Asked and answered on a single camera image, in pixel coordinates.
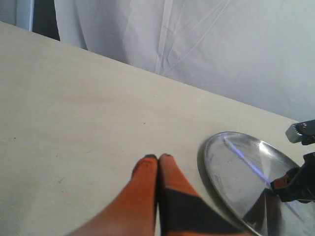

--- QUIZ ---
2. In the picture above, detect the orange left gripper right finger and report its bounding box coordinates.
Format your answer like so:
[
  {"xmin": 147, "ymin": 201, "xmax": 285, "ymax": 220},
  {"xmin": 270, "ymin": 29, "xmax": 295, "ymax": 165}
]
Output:
[{"xmin": 158, "ymin": 154, "xmax": 249, "ymax": 236}]

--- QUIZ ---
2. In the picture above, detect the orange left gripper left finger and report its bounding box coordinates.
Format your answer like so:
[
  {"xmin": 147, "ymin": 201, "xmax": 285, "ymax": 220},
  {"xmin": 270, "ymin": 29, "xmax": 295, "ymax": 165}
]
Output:
[{"xmin": 71, "ymin": 154, "xmax": 158, "ymax": 236}]

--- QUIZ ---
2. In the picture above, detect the white backdrop curtain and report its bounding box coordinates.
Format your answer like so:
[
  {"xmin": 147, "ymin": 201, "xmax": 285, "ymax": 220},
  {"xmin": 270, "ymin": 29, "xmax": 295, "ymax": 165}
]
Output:
[{"xmin": 0, "ymin": 0, "xmax": 315, "ymax": 121}]

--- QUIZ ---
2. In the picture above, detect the round stainless steel plate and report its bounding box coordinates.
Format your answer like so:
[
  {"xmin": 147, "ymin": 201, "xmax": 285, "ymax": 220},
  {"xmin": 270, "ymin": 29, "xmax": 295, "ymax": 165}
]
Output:
[{"xmin": 198, "ymin": 132, "xmax": 315, "ymax": 236}]

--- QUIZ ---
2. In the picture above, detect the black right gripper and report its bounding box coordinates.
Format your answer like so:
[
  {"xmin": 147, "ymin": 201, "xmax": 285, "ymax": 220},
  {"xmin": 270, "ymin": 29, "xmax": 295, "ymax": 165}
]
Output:
[{"xmin": 270, "ymin": 152, "xmax": 315, "ymax": 203}]

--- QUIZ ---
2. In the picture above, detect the dark frame at left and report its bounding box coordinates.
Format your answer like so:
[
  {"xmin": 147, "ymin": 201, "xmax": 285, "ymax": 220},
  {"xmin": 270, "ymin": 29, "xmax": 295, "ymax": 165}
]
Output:
[{"xmin": 30, "ymin": 0, "xmax": 60, "ymax": 41}]

